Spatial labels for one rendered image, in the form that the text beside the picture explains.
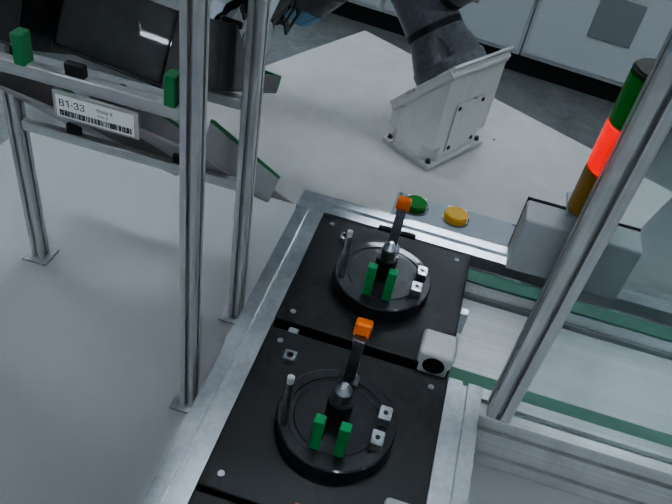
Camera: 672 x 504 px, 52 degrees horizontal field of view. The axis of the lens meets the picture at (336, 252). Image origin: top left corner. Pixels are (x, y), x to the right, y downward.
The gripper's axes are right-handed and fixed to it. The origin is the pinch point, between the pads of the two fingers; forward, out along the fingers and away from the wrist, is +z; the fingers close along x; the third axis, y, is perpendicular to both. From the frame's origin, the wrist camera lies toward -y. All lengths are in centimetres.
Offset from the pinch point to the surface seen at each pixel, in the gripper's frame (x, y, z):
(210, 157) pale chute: -6.7, 1.6, 16.2
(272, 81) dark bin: -7.2, 3.5, 1.8
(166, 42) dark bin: -6.1, -17.8, 16.1
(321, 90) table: 9, 62, -40
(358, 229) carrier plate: -21.0, 28.5, 5.1
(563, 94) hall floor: -43, 236, -211
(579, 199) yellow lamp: -47.0, -8.2, 10.1
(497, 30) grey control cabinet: 2, 220, -223
